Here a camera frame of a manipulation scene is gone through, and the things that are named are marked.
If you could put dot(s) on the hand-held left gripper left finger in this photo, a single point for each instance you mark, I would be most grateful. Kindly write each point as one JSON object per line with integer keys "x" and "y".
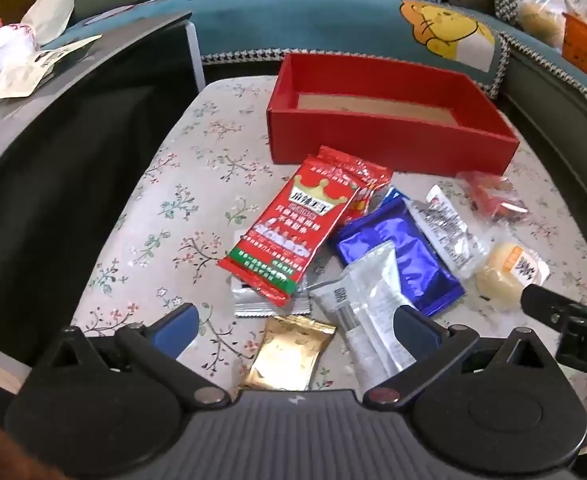
{"x": 176, "y": 330}

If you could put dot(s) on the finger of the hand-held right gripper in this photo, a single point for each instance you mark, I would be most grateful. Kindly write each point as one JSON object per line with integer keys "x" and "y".
{"x": 543, "y": 305}

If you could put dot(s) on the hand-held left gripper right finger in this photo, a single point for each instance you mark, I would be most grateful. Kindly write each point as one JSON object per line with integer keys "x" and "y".
{"x": 416, "y": 332}

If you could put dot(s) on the round steamed cake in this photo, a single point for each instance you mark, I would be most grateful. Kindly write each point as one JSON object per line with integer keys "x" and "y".
{"x": 503, "y": 275}

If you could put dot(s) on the white barcode snack packet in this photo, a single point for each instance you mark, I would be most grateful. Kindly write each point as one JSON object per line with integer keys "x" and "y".
{"x": 363, "y": 300}

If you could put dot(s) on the blue foil snack packet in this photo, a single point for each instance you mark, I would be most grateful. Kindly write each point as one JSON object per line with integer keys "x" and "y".
{"x": 403, "y": 255}

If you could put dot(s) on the silver white snack packet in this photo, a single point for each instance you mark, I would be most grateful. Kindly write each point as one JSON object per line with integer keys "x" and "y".
{"x": 253, "y": 305}

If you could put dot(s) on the white red logo snack pouch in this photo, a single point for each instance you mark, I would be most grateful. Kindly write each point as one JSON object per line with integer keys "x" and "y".
{"x": 448, "y": 230}

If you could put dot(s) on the gold foil snack packet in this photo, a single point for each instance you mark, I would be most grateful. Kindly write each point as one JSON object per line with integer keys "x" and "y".
{"x": 288, "y": 355}

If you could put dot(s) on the clear red pastry packet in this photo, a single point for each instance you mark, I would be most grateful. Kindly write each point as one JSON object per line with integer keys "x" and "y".
{"x": 496, "y": 197}

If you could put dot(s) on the red crown print snack packet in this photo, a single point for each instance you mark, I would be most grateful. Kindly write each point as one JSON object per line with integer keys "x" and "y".
{"x": 288, "y": 230}
{"x": 368, "y": 175}

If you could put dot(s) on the red cardboard box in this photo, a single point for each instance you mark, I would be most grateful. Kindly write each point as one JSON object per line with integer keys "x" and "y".
{"x": 373, "y": 135}

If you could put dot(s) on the floral tablecloth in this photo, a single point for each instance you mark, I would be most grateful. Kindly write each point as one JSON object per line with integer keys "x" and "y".
{"x": 173, "y": 185}

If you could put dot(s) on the grey green houndstooth trimmed cushion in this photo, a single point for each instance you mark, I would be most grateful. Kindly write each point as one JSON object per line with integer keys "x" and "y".
{"x": 563, "y": 125}

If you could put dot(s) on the black glossy panel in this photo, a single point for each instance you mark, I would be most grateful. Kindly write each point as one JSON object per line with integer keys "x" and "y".
{"x": 73, "y": 160}

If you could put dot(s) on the printed paper leaflet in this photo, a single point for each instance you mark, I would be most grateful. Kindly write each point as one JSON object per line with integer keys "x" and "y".
{"x": 38, "y": 67}

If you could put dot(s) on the teal bear print sofa cover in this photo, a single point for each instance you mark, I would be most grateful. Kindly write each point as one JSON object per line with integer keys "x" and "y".
{"x": 323, "y": 15}

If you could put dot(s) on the cream cloth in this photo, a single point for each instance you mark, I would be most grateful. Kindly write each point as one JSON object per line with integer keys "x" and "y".
{"x": 48, "y": 10}

